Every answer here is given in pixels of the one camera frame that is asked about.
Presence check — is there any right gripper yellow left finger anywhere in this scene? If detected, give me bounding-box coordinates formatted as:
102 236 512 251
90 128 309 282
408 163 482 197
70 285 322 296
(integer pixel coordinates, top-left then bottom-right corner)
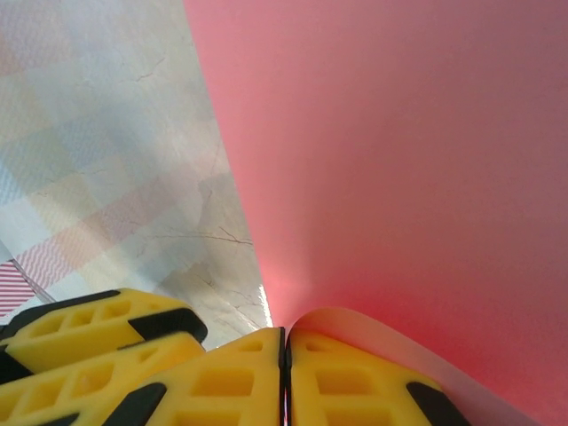
110 327 286 426

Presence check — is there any pink paper sheet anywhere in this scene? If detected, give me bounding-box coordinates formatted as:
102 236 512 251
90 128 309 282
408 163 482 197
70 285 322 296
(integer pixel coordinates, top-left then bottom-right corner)
182 0 568 426

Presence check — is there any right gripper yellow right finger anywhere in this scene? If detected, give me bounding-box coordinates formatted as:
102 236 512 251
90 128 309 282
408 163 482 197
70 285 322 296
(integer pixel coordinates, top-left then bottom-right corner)
286 329 471 426

